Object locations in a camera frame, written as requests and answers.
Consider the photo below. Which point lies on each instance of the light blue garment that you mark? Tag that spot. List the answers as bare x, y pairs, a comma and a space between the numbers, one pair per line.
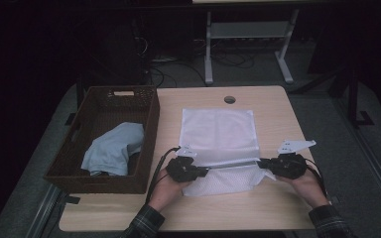
112, 148

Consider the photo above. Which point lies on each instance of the white table frame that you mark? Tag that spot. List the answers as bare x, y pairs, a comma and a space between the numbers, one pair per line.
248, 29

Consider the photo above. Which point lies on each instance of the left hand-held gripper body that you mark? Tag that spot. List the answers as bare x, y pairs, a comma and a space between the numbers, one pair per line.
182, 168

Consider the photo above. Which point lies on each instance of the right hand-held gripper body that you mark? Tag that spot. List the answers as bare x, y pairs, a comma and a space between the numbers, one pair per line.
289, 165

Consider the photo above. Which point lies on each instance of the white mesh laundry bag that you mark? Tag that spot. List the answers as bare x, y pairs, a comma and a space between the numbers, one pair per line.
218, 132

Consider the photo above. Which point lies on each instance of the person's right hand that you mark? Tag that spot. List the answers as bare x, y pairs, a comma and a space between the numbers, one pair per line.
307, 190

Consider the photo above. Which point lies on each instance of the black metal stand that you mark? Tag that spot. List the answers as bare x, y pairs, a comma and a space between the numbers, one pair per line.
353, 99

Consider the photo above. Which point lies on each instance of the brown wicker basket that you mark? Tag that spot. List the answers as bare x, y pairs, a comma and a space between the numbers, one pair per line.
105, 99

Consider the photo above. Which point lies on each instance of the metal floor rail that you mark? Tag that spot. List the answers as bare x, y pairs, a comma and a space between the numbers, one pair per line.
44, 211
377, 172

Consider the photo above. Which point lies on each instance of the person's left hand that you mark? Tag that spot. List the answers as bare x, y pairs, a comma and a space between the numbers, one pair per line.
167, 195

